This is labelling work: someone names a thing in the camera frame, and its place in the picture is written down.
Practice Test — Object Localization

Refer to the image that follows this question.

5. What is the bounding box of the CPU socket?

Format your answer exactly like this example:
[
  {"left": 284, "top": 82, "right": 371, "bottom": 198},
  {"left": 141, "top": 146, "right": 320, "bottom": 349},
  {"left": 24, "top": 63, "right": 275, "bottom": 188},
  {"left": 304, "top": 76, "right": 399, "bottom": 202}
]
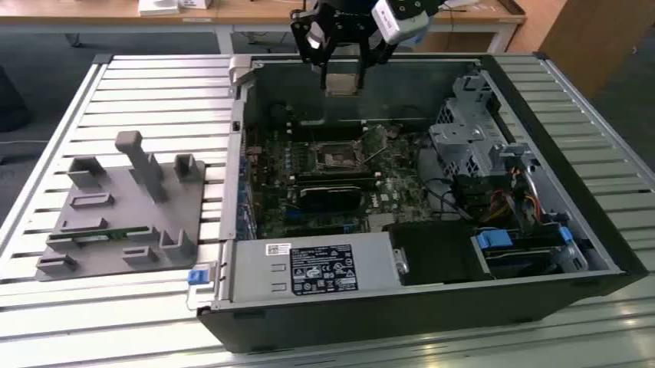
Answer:
[{"left": 312, "top": 140, "right": 365, "bottom": 172}]

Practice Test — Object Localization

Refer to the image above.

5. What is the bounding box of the grey plastic bracket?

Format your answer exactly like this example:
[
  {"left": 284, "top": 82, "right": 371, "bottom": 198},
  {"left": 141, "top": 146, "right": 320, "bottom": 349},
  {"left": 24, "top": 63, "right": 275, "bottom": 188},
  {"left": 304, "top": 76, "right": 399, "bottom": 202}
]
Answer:
[{"left": 490, "top": 142, "right": 543, "bottom": 177}]

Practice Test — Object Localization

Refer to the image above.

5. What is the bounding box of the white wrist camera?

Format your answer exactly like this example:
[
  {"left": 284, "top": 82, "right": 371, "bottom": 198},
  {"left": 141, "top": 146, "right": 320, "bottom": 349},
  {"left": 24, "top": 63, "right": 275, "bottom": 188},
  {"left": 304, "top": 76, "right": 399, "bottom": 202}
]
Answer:
[{"left": 371, "top": 0, "right": 431, "bottom": 45}]

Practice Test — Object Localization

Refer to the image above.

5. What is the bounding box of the coloured power wire bundle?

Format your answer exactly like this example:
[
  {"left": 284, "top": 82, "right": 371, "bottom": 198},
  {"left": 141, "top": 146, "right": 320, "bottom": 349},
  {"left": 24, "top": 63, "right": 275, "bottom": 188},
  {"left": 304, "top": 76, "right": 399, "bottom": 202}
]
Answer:
[{"left": 480, "top": 191, "right": 543, "bottom": 223}]

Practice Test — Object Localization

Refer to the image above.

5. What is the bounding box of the black plastic shroud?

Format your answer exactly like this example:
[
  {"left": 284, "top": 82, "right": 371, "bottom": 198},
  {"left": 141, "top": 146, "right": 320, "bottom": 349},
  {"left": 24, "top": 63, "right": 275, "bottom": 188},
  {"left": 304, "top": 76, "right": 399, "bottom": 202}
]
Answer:
[{"left": 388, "top": 222, "right": 492, "bottom": 287}]

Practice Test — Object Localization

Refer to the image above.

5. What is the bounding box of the grey parts rack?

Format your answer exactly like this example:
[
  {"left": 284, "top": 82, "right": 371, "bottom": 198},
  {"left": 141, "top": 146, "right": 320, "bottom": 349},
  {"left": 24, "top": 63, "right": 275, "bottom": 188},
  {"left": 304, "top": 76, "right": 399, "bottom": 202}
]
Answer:
[{"left": 33, "top": 130, "right": 209, "bottom": 283}]

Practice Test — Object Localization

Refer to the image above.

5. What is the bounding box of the black graphics card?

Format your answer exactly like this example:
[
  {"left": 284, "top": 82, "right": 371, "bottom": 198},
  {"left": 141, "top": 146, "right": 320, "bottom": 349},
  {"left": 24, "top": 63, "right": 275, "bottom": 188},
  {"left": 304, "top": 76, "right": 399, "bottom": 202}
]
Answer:
[{"left": 296, "top": 183, "right": 363, "bottom": 212}]

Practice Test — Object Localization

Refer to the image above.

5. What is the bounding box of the green motherboard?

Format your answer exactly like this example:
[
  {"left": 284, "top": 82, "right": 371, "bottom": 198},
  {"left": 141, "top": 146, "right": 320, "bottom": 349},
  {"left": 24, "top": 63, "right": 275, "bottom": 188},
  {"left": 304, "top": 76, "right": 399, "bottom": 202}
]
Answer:
[{"left": 243, "top": 122, "right": 462, "bottom": 238}]

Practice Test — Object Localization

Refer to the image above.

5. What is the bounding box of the silver drive cage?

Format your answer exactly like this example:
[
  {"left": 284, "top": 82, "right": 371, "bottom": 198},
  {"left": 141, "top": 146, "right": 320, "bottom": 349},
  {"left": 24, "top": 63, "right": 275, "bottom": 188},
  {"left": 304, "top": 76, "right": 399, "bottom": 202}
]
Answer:
[{"left": 428, "top": 74, "right": 512, "bottom": 177}]

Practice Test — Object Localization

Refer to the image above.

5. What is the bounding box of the silver power supply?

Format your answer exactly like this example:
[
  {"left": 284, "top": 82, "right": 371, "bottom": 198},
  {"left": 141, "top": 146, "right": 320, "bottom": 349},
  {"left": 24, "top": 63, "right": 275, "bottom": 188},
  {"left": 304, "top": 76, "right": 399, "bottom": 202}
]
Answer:
[{"left": 224, "top": 232, "right": 406, "bottom": 307}]

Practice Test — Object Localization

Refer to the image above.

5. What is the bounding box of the silver chipset heatsink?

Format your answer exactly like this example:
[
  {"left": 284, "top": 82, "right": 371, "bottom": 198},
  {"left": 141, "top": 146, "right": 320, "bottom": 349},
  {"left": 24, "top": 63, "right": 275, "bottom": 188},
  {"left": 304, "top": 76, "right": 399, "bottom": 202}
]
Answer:
[{"left": 367, "top": 214, "right": 398, "bottom": 233}]

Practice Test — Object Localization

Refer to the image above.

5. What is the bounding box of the grey data wire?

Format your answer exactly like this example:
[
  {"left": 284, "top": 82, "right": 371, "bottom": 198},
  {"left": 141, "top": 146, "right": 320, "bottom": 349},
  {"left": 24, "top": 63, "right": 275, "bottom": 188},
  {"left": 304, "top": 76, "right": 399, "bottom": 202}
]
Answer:
[{"left": 423, "top": 176, "right": 475, "bottom": 222}]

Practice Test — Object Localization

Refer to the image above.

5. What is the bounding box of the black PC case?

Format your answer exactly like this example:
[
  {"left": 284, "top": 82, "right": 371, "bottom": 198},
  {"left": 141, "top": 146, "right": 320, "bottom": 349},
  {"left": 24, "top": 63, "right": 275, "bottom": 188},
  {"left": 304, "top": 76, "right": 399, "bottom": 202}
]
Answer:
[{"left": 196, "top": 53, "right": 650, "bottom": 354}]

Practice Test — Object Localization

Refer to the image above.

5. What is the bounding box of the silver CPU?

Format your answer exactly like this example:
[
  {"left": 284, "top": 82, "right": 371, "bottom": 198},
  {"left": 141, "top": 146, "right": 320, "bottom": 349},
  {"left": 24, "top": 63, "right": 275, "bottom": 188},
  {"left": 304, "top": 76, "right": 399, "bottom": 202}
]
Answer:
[{"left": 327, "top": 72, "right": 363, "bottom": 97}]

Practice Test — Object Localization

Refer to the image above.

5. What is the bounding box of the wooden desk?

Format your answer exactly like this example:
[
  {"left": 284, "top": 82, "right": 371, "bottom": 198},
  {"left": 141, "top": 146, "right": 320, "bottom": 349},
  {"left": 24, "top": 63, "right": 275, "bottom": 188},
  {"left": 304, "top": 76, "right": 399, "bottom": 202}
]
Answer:
[{"left": 0, "top": 0, "right": 528, "bottom": 54}]

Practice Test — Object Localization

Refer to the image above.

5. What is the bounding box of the black RAM stick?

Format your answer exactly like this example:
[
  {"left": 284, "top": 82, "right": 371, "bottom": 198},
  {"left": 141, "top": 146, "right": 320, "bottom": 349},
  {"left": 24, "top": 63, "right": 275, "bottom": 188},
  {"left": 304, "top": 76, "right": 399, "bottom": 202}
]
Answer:
[{"left": 293, "top": 171, "right": 380, "bottom": 181}]

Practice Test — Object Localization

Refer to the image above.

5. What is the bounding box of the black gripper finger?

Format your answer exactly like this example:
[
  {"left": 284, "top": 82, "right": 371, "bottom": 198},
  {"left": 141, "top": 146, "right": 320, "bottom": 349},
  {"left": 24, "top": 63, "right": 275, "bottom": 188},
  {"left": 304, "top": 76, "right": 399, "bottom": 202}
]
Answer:
[
  {"left": 288, "top": 10, "right": 337, "bottom": 91},
  {"left": 355, "top": 31, "right": 399, "bottom": 89}
]

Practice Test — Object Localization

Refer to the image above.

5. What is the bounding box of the wooden cabinet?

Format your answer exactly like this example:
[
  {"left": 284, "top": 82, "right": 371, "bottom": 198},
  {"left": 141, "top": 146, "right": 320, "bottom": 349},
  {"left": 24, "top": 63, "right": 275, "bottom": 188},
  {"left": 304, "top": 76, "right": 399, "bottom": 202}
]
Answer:
[{"left": 531, "top": 0, "right": 640, "bottom": 99}]

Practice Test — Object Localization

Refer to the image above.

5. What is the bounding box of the green RAM stick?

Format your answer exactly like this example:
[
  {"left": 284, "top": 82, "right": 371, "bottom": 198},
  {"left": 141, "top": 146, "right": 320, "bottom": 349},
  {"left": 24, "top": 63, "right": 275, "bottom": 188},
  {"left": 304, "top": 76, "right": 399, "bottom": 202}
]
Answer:
[{"left": 71, "top": 226, "right": 155, "bottom": 245}]

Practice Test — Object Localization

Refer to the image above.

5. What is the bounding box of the blue disk carrier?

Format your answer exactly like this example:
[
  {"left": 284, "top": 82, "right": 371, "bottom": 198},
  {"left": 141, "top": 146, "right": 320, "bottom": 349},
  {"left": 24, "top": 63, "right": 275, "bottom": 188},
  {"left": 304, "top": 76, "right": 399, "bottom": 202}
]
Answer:
[{"left": 474, "top": 228, "right": 512, "bottom": 254}]

